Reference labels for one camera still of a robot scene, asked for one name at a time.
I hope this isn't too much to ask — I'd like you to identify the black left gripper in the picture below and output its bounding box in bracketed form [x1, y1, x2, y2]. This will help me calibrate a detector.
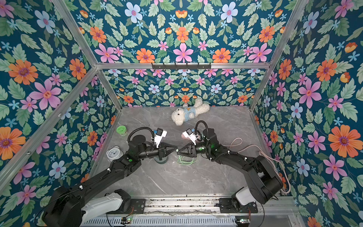
[136, 143, 176, 162]

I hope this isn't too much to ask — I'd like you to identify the green USB cable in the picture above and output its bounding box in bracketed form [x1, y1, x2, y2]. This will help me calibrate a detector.
[177, 154, 199, 166]

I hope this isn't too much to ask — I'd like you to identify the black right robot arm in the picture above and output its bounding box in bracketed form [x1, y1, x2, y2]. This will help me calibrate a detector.
[177, 127, 284, 206]

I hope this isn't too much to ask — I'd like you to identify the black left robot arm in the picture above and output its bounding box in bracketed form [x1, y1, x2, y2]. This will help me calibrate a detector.
[41, 127, 178, 227]

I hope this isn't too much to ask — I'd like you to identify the pink power strip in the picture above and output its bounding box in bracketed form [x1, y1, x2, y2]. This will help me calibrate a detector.
[181, 132, 189, 140]

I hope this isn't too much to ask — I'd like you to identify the white teddy bear toy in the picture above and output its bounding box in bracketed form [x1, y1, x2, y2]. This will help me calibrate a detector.
[171, 97, 210, 126]

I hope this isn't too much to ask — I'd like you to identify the green round container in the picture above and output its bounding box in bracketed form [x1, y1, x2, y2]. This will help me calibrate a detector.
[116, 125, 128, 136]

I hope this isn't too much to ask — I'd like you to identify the white alarm clock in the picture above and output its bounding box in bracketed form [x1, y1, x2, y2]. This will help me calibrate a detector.
[106, 146, 124, 161]

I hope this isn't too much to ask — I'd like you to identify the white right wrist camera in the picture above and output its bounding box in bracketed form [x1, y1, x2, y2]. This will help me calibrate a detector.
[185, 129, 197, 145]

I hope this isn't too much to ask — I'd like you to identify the pink power strip cord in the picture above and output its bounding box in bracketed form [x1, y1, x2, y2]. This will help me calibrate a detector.
[223, 137, 292, 195]

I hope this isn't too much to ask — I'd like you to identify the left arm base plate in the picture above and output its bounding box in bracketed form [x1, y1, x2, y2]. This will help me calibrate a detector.
[125, 199, 146, 215]

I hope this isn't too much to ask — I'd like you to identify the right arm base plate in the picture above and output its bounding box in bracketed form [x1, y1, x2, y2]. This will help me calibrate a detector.
[215, 198, 258, 214]

